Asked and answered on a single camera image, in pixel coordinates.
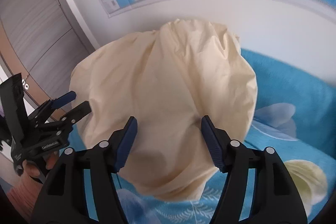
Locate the cream beige garment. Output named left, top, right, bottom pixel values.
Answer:
left=70, top=19, right=257, bottom=201

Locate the pink blanket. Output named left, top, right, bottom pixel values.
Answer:
left=6, top=173, right=43, bottom=223

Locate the person's left hand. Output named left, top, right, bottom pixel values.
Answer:
left=22, top=151, right=60, bottom=180

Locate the grey wardrobe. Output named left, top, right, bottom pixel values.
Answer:
left=1, top=0, right=94, bottom=108

